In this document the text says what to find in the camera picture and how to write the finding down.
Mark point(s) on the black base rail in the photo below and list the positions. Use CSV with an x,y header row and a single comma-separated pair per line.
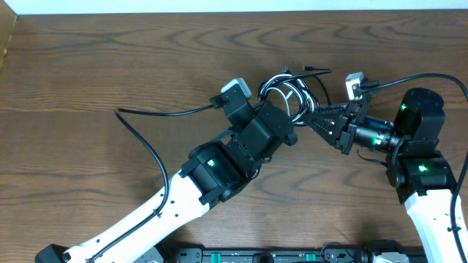
x,y
369,252

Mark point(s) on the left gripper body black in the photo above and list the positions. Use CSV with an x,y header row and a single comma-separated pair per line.
x,y
277,119

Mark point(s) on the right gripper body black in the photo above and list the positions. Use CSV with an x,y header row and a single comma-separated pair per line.
x,y
350,122

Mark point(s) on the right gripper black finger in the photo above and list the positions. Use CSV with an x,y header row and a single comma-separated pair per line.
x,y
327,125
334,109

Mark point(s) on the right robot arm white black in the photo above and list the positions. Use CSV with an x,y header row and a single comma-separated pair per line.
x,y
421,176

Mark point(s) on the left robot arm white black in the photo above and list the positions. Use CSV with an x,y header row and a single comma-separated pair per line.
x,y
214,173

